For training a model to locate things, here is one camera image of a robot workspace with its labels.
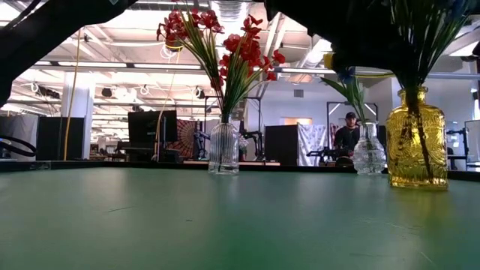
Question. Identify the round black ceiling fixture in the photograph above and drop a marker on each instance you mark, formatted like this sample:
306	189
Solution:
173	43

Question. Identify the clear bulbous glass vase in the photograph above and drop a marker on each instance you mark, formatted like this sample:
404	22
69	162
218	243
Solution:
369	157

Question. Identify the amber yellow glass vase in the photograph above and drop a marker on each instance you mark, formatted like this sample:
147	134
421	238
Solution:
416	150

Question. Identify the smooth silver ventilation duct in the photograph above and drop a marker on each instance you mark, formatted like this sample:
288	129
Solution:
315	56

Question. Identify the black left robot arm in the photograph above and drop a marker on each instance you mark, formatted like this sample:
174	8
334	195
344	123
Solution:
45	30

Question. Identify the long ceiling light bar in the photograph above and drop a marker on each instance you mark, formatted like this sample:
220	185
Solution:
168	66

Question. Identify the black aluminium table frame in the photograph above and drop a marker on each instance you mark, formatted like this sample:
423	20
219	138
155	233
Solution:
56	165

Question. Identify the person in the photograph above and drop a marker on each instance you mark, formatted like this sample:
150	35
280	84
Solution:
348	137

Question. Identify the white pillar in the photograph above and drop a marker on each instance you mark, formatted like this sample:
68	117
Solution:
80	108

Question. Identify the grey partition panel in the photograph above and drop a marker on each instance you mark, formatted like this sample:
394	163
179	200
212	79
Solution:
18	125

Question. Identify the green table mat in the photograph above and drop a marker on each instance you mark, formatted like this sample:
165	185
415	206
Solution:
187	225

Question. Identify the white patterned cloth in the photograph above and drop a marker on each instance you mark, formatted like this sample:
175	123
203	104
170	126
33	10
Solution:
311	137

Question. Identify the red mandala tapestry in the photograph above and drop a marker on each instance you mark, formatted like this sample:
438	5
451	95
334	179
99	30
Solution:
185	133

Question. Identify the black metal frame stand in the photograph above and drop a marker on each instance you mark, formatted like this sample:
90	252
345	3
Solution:
251	98
371	102

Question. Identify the clear ribbed glass vase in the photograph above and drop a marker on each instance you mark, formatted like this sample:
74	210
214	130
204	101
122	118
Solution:
224	157

